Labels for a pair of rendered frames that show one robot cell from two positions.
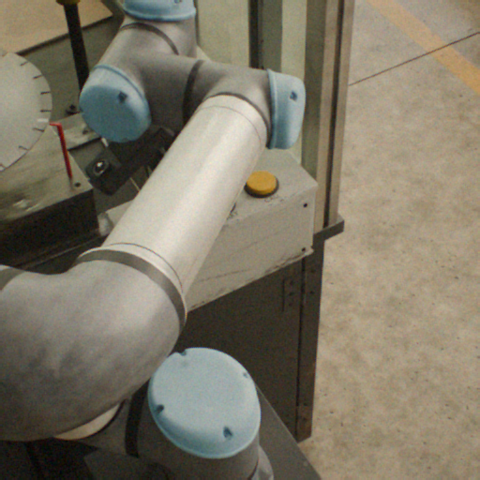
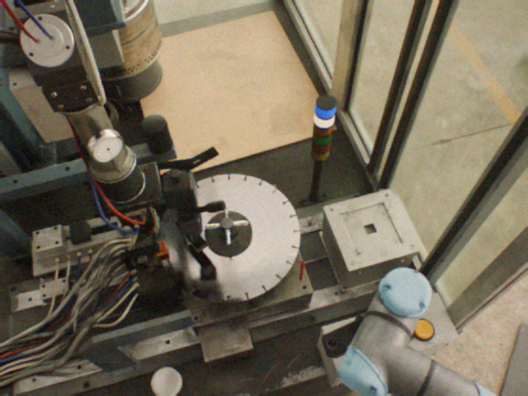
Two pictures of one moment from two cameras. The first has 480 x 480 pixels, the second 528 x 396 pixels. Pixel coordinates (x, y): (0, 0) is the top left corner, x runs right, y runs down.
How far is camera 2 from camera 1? 62 cm
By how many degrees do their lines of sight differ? 15
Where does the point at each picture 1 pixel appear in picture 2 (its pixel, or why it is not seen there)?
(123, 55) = (377, 350)
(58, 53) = (299, 154)
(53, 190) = (289, 288)
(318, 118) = (473, 306)
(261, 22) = (453, 244)
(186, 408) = not seen: outside the picture
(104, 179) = (333, 354)
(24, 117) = (282, 250)
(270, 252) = not seen: hidden behind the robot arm
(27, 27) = (283, 128)
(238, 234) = not seen: hidden behind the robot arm
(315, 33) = (494, 275)
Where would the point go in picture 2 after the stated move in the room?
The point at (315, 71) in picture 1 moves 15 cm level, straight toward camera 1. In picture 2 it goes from (484, 289) to (473, 364)
